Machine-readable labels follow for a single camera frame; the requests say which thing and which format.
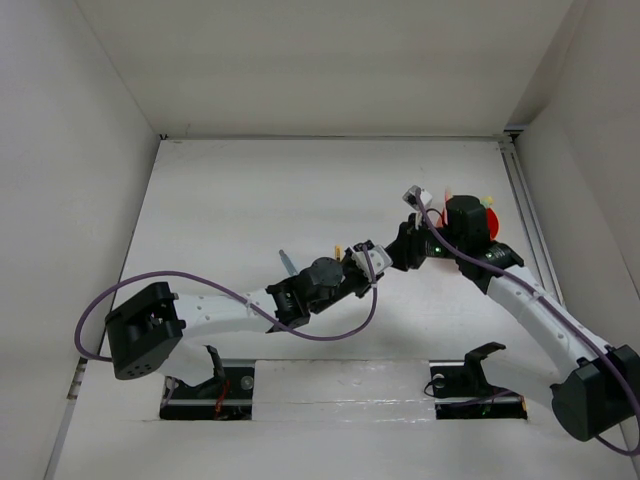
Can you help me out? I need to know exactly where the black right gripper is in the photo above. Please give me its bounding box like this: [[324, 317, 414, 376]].
[[381, 213, 464, 272]]

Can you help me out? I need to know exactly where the blue mechanical pencil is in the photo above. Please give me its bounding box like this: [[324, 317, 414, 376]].
[[278, 249, 298, 276]]

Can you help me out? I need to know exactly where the thin pink highlighter pen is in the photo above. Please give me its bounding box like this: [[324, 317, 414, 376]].
[[442, 186, 453, 225]]

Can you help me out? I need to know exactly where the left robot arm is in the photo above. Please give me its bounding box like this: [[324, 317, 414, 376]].
[[105, 241, 392, 397]]

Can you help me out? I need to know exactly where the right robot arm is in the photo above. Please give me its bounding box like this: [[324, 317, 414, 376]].
[[387, 186, 639, 442]]

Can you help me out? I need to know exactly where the orange round container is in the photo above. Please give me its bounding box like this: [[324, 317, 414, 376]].
[[436, 207, 500, 240]]

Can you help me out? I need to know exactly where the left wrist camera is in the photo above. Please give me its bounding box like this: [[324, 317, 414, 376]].
[[352, 242, 393, 284]]

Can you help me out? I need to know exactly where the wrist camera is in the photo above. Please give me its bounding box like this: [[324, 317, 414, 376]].
[[352, 242, 393, 284], [402, 185, 433, 211]]

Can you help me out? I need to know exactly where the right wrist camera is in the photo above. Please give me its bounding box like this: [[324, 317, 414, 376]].
[[402, 185, 433, 211]]

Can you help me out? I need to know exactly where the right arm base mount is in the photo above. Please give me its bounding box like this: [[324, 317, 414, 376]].
[[423, 342, 528, 420]]

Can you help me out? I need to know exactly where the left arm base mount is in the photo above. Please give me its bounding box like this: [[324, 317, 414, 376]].
[[159, 346, 256, 421]]

